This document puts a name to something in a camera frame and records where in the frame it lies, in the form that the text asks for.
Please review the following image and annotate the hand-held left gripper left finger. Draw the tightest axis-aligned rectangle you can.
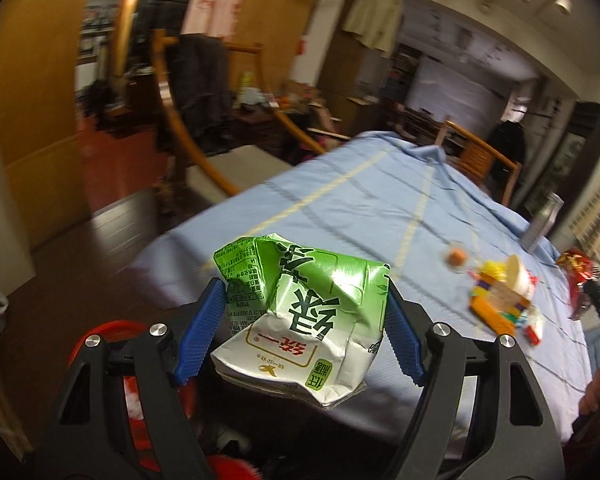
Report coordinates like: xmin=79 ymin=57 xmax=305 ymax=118
xmin=22 ymin=277 xmax=231 ymax=480

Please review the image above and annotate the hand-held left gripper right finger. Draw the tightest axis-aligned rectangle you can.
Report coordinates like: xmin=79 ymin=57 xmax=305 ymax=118
xmin=380 ymin=280 xmax=566 ymax=480

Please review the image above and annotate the red foil snack packet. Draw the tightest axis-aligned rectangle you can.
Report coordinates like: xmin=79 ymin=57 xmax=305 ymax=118
xmin=555 ymin=249 xmax=600 ymax=321

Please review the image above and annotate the red bin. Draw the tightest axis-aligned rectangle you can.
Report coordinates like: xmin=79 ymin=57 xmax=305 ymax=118
xmin=67 ymin=319 xmax=261 ymax=480

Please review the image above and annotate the crushed green drink carton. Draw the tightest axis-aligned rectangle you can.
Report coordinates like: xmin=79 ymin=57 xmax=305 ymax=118
xmin=211 ymin=232 xmax=392 ymax=408

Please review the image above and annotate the person's right hand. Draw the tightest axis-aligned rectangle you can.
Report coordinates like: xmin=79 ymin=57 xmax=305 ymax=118
xmin=577 ymin=367 xmax=600 ymax=417

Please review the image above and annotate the small white red packet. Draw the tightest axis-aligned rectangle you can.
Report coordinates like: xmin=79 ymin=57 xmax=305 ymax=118
xmin=524 ymin=309 xmax=544 ymax=347

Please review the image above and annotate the white paper cup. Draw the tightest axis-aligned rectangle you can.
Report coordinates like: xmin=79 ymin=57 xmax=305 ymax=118
xmin=504 ymin=254 xmax=537 ymax=300

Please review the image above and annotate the striped window curtain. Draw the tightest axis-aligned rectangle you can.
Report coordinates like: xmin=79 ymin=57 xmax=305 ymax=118
xmin=565 ymin=160 xmax=600 ymax=266

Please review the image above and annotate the metal water bottle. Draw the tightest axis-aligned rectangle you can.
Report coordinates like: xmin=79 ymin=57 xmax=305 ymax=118
xmin=520 ymin=192 xmax=565 ymax=253

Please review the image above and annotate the dark framed picture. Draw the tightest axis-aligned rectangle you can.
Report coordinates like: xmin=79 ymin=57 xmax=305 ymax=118
xmin=530 ymin=102 xmax=600 ymax=213

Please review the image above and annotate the blue checked tablecloth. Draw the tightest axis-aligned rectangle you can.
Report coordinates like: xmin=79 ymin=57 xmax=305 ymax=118
xmin=130 ymin=130 xmax=596 ymax=446

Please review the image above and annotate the grey seat cushion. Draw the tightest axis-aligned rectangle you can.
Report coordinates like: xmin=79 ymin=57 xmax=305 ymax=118
xmin=185 ymin=145 xmax=293 ymax=201

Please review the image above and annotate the curved rattan chair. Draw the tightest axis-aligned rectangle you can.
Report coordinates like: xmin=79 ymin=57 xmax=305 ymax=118
xmin=150 ymin=30 xmax=353 ymax=198

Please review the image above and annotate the carved wooden chair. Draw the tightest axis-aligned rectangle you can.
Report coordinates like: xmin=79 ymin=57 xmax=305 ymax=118
xmin=437 ymin=119 xmax=523 ymax=206

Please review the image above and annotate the dark jacket on rattan chair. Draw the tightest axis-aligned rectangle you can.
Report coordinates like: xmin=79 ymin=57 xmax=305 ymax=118
xmin=169 ymin=34 xmax=233 ymax=153

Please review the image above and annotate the white board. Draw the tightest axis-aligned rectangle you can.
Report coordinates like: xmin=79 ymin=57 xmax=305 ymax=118
xmin=410 ymin=57 xmax=513 ymax=121

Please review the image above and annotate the wooden door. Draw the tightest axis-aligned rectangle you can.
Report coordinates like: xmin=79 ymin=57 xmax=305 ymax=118
xmin=0 ymin=0 xmax=146 ymax=248

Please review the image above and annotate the brown wooden cabinet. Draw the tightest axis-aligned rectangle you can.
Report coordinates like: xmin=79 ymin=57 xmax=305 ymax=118
xmin=317 ymin=0 xmax=401 ymax=136

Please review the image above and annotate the hanging beige shirt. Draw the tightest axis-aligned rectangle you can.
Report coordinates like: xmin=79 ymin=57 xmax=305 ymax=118
xmin=342 ymin=0 xmax=404 ymax=57

